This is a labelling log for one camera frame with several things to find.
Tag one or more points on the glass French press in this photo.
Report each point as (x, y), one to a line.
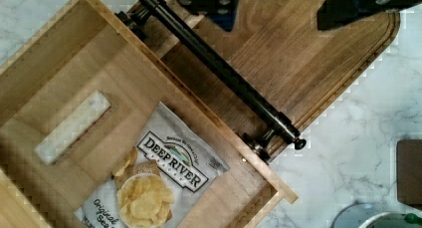
(369, 215)

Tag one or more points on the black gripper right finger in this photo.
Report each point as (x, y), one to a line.
(333, 14)

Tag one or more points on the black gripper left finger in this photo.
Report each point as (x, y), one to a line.
(221, 12)

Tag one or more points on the black drawer handle bar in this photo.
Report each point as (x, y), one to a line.
(277, 123)

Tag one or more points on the Deep River chips bag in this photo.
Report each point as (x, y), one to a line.
(169, 169)

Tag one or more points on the light wooden drawer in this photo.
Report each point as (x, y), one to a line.
(84, 49)

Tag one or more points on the dark wooden cutting board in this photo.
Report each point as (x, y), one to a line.
(276, 47)

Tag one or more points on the wooden toaster block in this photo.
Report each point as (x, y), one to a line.
(409, 172)

